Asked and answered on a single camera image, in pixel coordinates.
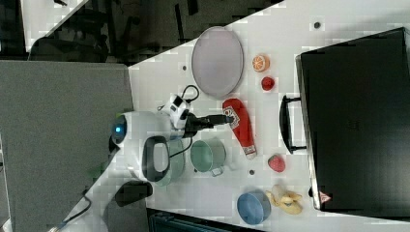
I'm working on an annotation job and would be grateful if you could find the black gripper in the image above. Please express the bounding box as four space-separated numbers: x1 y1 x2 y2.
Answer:
183 113 234 138

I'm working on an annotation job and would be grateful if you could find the red plush ketchup bottle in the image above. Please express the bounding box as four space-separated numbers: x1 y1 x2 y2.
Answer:
222 99 257 160

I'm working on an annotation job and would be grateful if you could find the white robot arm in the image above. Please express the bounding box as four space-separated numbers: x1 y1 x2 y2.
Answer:
47 109 233 232

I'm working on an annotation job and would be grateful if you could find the green plastic strainer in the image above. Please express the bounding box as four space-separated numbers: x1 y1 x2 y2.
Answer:
156 140 186 187

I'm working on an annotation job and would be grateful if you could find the green mug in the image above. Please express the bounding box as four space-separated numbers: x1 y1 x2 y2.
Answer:
190 137 226 177

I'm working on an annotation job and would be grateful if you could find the grey round plate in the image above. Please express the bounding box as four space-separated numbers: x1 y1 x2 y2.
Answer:
191 26 244 98

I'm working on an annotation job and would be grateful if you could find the small dark red strawberry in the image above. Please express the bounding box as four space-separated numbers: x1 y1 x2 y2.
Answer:
261 76 275 91

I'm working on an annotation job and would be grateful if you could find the toy orange slice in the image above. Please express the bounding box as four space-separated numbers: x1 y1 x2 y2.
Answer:
252 54 270 73

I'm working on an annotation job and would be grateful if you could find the red toy strawberry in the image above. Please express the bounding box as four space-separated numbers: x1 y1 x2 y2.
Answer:
268 155 285 173

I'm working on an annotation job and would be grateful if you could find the blue bowl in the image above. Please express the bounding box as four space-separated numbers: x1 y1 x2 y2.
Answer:
236 189 271 225

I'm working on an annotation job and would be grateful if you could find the toaster oven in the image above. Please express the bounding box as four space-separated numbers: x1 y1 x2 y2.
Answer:
295 27 410 221

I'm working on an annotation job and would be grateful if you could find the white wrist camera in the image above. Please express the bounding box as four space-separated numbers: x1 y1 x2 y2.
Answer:
161 94 190 130

